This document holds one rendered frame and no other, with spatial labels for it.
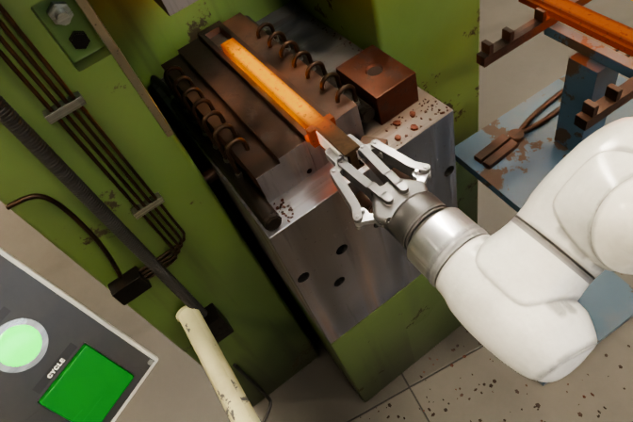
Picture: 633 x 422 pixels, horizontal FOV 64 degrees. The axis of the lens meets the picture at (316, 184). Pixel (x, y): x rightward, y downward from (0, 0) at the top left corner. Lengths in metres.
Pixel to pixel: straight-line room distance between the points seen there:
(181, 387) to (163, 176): 1.05
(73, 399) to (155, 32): 0.74
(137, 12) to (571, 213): 0.88
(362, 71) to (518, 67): 1.55
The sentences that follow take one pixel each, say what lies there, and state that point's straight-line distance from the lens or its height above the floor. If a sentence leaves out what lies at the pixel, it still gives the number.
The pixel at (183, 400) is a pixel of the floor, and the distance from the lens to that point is 1.80.
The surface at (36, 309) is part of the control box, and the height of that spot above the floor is 1.10.
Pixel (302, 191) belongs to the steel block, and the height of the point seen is 0.91.
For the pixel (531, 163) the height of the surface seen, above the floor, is 0.70.
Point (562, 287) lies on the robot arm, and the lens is 0.57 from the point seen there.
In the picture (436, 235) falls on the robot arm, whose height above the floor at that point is 1.03.
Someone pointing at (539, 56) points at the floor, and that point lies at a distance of 2.44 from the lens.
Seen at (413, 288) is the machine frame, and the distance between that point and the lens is 1.24.
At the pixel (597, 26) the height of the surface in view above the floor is 0.98.
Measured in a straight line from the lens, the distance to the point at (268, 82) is 0.89.
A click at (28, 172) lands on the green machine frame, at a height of 1.10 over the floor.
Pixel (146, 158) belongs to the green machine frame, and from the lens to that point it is 0.86.
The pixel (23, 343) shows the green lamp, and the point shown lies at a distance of 0.67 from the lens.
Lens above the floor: 1.54
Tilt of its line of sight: 49 degrees down
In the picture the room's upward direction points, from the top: 21 degrees counter-clockwise
